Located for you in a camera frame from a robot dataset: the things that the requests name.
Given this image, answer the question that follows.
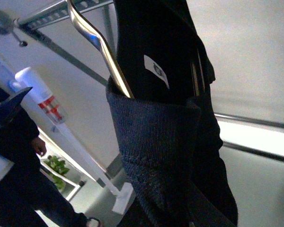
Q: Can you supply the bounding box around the white pole with red label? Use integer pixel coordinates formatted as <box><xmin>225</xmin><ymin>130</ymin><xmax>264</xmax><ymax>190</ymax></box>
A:
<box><xmin>11</xmin><ymin>67</ymin><xmax>133</xmax><ymax>215</ymax></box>

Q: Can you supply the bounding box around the black printed t-shirt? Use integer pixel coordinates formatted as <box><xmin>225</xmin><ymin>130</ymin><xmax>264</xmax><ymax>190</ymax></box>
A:
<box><xmin>106</xmin><ymin>0</ymin><xmax>238</xmax><ymax>227</ymax></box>

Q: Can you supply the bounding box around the green potted plant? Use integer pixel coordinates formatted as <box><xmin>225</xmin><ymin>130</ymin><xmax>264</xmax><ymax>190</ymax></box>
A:
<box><xmin>44</xmin><ymin>156</ymin><xmax>70</xmax><ymax>191</ymax></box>

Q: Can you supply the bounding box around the gold metal clothes hanger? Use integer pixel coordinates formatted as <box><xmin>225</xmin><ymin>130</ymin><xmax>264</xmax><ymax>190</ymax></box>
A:
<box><xmin>66</xmin><ymin>0</ymin><xmax>134</xmax><ymax>98</ymax></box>

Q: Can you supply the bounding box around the grey metal clothes rack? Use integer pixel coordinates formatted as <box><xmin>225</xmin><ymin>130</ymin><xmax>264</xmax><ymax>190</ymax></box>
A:
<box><xmin>0</xmin><ymin>0</ymin><xmax>284</xmax><ymax>188</ymax></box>

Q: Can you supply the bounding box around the person in dark clothes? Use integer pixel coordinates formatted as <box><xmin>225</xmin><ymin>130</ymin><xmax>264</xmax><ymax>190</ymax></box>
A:
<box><xmin>0</xmin><ymin>80</ymin><xmax>102</xmax><ymax>227</ymax></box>

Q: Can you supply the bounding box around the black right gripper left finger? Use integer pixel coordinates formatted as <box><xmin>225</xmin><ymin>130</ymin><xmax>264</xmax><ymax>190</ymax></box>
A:
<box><xmin>0</xmin><ymin>87</ymin><xmax>32</xmax><ymax>128</ymax></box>

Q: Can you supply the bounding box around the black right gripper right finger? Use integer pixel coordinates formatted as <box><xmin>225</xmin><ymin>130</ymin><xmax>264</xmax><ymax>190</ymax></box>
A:
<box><xmin>188</xmin><ymin>182</ymin><xmax>235</xmax><ymax>227</ymax></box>

